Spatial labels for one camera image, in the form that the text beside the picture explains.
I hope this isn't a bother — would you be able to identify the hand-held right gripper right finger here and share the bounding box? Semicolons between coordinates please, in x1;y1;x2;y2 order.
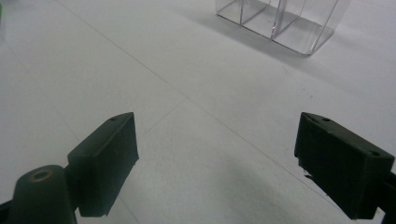
293;111;396;221

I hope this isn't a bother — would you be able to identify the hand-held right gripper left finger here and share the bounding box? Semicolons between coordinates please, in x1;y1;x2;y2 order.
66;112;140;218

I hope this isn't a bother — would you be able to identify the clear plastic divided organizer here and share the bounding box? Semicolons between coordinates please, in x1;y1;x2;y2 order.
215;0;353;57

